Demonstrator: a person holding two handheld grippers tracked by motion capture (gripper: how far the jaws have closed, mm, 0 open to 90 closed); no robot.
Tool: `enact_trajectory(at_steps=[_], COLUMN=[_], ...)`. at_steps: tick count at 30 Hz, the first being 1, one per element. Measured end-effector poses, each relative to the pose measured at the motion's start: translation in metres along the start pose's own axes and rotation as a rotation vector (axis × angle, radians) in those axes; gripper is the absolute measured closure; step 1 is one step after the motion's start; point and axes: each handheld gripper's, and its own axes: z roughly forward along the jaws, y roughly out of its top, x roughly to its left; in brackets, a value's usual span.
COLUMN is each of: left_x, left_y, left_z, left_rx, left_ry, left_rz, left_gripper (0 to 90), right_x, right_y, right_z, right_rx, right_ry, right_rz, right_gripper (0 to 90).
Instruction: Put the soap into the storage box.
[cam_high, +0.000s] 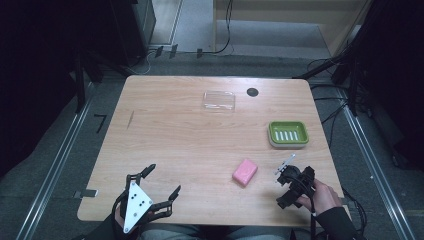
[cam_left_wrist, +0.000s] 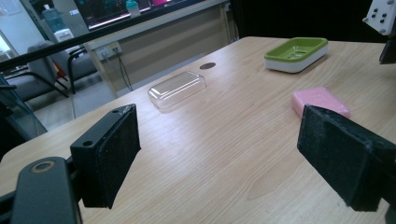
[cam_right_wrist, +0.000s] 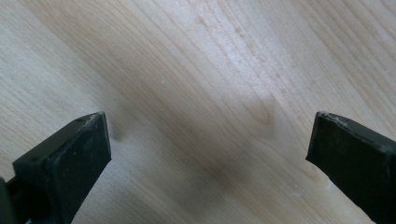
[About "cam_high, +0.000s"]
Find black stand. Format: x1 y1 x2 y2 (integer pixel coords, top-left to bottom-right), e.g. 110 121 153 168
292 19 378 118
68 46 134 114

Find metal table bracket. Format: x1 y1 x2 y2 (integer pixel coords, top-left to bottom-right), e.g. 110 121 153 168
73 188 100 199

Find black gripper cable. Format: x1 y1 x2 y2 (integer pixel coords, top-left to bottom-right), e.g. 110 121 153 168
309 197 318 240

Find clear plastic lid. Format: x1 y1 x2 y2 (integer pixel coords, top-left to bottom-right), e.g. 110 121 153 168
201 89 237 114

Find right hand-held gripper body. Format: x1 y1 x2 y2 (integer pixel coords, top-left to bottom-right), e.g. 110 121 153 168
274 153 316 205

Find green soap dish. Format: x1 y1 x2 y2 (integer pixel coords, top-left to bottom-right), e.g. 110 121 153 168
267 120 310 150

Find person's left hand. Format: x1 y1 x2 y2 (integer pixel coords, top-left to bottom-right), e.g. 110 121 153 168
114 206 125 230

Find black floor cables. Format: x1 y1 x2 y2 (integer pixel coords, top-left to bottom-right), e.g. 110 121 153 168
306 58 354 151

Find black hanging cable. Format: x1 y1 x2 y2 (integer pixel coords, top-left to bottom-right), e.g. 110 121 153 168
203 0 234 56

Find person's right hand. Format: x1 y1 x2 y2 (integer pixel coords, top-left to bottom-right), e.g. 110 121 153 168
296 178 343 216

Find pink soap bar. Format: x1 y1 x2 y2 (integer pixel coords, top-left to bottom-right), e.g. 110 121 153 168
231 158 259 188

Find wooden furniture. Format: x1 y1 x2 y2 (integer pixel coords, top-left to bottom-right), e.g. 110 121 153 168
213 0 374 59

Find metal floor rail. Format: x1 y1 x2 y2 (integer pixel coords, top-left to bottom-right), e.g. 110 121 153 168
15 83 96 240
338 88 418 240

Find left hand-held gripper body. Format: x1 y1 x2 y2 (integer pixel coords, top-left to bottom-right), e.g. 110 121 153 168
112 173 174 236

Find dark cabinet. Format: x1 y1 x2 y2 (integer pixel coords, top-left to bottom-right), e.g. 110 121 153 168
109 0 158 67

